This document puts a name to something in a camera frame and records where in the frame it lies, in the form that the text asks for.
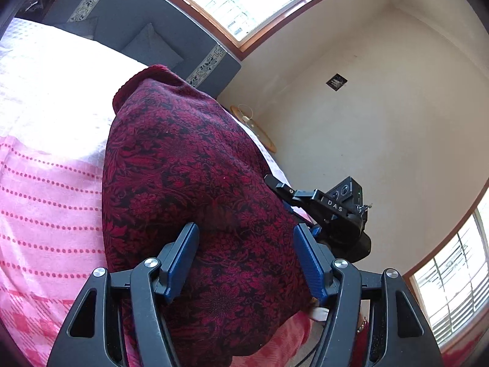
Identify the dark red floral sweater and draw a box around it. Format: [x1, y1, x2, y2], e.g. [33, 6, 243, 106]
[102, 65, 312, 366]

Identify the person's right hand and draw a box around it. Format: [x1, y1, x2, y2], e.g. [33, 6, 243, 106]
[356, 312, 368, 334]

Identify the side window with blinds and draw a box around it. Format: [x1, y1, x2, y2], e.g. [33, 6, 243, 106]
[404, 184, 488, 366]

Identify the round wooden glass side table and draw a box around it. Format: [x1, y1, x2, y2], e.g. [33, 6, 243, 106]
[230, 104, 277, 153]

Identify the pink checkered bed sheet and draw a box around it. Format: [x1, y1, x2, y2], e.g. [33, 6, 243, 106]
[0, 17, 314, 367]

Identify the grey square cushion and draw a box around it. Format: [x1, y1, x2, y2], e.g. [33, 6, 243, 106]
[121, 22, 184, 69]

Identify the grey sofa with patterned stripes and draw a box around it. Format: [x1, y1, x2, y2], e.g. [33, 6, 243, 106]
[42, 0, 241, 97]

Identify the black camera box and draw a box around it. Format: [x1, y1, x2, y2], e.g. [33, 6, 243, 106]
[326, 176, 363, 212]

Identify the dark wall switch plate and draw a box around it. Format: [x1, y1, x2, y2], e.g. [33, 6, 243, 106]
[326, 74, 347, 92]

